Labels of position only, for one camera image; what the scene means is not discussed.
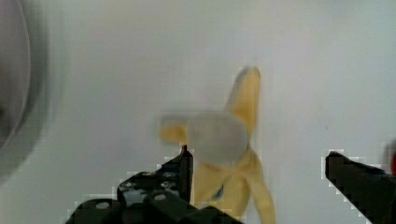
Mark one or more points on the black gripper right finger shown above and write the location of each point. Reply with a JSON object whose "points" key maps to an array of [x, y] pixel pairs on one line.
{"points": [[371, 190]]}

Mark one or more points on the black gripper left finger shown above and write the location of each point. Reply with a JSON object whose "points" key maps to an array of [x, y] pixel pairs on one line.
{"points": [[159, 197]]}

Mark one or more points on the peeled toy banana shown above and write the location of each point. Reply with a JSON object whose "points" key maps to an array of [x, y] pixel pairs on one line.
{"points": [[228, 173]]}

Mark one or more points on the small red strawberry toy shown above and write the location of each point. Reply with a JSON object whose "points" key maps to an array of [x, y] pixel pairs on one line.
{"points": [[390, 157]]}

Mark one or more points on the grey round plate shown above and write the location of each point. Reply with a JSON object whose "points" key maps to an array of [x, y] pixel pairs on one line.
{"points": [[15, 53]]}

